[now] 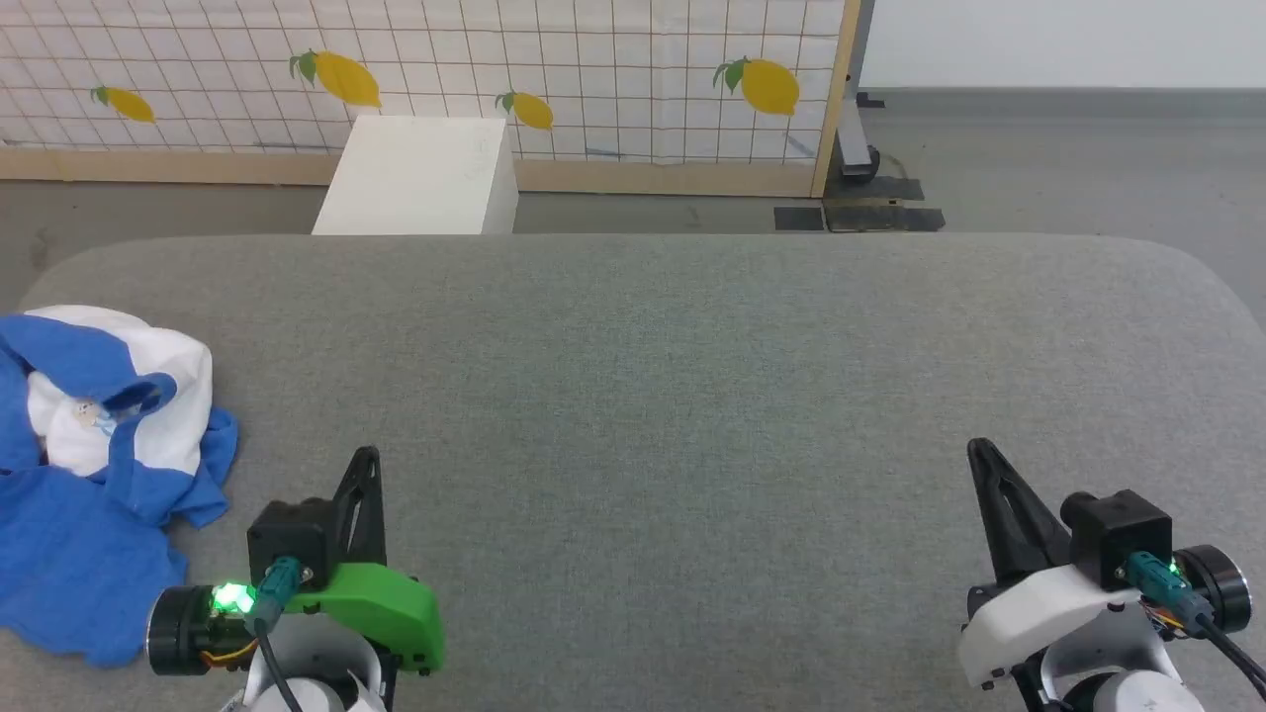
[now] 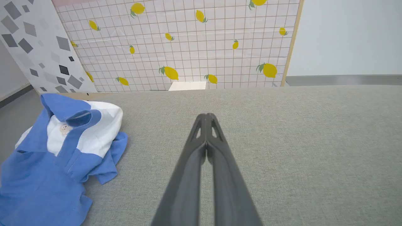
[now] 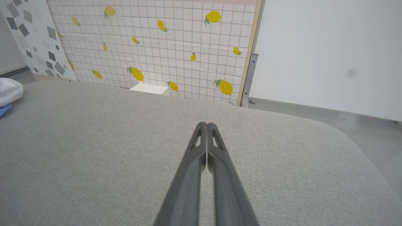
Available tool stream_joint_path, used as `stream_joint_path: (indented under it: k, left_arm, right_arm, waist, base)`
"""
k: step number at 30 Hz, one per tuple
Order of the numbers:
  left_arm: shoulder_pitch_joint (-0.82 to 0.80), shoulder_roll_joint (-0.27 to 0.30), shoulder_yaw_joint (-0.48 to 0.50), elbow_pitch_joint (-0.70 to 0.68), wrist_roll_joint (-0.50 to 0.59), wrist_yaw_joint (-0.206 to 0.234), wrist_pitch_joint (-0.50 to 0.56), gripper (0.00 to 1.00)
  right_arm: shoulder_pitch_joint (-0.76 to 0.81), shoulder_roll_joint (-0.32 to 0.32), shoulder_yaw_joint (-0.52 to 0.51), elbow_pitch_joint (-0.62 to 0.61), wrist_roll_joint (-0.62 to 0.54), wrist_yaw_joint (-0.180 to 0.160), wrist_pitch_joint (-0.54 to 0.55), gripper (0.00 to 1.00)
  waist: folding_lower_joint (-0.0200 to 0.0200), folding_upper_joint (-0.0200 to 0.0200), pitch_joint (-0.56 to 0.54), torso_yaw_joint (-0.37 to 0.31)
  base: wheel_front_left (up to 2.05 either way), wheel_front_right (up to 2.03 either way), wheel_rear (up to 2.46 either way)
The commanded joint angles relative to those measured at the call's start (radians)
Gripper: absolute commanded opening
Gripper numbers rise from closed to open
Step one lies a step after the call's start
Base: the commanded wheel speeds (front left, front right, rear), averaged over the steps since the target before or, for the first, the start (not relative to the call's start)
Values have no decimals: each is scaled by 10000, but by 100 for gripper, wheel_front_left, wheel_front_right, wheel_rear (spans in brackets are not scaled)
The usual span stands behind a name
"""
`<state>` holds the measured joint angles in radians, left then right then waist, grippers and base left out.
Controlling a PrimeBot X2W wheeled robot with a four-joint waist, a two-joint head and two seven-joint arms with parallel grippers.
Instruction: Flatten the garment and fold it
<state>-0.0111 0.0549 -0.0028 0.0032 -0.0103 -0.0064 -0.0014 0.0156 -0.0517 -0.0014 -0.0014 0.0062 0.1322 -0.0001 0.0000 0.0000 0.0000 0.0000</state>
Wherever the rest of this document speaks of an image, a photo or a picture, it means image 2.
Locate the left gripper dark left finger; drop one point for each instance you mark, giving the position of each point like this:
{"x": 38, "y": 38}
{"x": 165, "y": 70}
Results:
{"x": 185, "y": 182}

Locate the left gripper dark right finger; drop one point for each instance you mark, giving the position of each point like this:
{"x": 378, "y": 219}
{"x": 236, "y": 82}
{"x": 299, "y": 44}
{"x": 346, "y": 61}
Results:
{"x": 229, "y": 188}

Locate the blue and white garment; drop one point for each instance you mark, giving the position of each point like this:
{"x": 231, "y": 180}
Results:
{"x": 47, "y": 169}

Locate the grey fabric sofa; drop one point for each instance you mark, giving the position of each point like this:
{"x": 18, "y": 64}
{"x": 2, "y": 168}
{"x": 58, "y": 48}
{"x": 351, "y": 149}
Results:
{"x": 282, "y": 150}

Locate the white box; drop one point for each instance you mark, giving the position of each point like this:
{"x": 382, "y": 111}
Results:
{"x": 187, "y": 86}

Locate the lemon print grid panel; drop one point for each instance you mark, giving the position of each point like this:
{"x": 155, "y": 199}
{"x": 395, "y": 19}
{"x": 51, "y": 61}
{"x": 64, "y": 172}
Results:
{"x": 194, "y": 47}

